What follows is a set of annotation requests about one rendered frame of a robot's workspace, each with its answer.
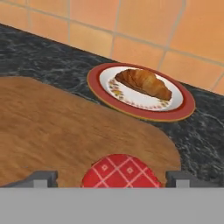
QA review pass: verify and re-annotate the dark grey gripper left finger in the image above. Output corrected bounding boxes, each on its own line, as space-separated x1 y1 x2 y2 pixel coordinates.
2 171 59 188

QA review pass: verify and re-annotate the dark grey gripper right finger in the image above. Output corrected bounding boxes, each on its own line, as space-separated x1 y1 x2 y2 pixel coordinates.
165 170 219 188

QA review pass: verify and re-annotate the wooden cutting board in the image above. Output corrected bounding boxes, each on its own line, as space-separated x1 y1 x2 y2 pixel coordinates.
0 76 182 188

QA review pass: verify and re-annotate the jam jar with red checked lid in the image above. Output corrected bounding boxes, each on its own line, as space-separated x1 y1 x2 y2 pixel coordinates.
80 153 163 189

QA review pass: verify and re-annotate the brown croissant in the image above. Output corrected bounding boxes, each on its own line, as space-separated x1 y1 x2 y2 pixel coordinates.
114 68 173 102

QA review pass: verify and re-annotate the red rimmed white plate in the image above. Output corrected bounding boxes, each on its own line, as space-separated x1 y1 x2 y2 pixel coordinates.
86 62 196 123

